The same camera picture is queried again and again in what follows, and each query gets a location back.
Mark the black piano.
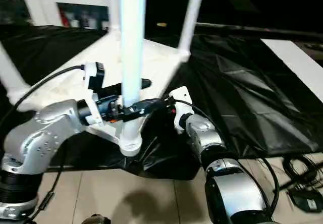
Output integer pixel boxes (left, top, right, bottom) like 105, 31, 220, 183
143, 0, 323, 41

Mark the white plastic table top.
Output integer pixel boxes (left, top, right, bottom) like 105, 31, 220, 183
7, 29, 191, 157

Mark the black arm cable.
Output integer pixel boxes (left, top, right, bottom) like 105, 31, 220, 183
0, 64, 86, 221
171, 98, 281, 224

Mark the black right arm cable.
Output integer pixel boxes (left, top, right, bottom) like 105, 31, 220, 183
171, 98, 281, 224

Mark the black floor power brick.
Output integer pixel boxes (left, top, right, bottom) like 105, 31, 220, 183
288, 188, 323, 214

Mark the white flat board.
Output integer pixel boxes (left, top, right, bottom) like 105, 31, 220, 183
261, 38, 323, 96

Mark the coiled black floor cable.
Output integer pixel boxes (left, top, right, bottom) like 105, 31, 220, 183
280, 155, 319, 192

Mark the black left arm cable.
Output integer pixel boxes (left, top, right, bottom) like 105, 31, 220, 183
0, 64, 86, 221

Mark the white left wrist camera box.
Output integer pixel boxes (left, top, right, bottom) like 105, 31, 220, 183
82, 61, 105, 128

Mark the black robot foot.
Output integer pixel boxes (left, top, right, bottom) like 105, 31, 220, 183
83, 214, 112, 224

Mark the black work mat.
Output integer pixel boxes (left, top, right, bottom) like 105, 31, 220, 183
0, 23, 323, 182

